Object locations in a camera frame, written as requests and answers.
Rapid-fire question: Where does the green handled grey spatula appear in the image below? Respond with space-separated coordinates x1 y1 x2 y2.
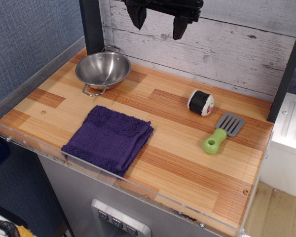
202 112 245 155

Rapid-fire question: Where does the clear acrylic table guard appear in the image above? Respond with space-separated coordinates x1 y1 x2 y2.
0 39 273 237

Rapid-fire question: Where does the dark grey post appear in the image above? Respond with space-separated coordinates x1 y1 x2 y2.
79 0 105 55
267 40 296 123

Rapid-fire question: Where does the dark grey left post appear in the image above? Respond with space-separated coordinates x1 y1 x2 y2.
79 0 105 55

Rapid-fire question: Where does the purple cloth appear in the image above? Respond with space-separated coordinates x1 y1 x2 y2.
61 105 153 177

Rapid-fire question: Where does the white grooved side counter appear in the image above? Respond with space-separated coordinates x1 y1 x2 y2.
260 93 296 197

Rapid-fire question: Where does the silver dispenser button panel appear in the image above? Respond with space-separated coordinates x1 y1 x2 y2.
91 198 152 237

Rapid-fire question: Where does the stainless steel bowl with handles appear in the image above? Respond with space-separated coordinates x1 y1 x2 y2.
75 45 131 97

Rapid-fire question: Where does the toy sushi roll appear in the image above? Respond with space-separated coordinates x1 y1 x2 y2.
187 90 215 117

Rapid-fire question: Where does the black mesh yellow object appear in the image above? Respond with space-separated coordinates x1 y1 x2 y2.
0 207 34 237

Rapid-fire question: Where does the dark grey right post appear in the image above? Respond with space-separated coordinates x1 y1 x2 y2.
267 40 296 123

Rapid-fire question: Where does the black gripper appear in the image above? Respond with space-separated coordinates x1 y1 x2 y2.
124 0 204 40

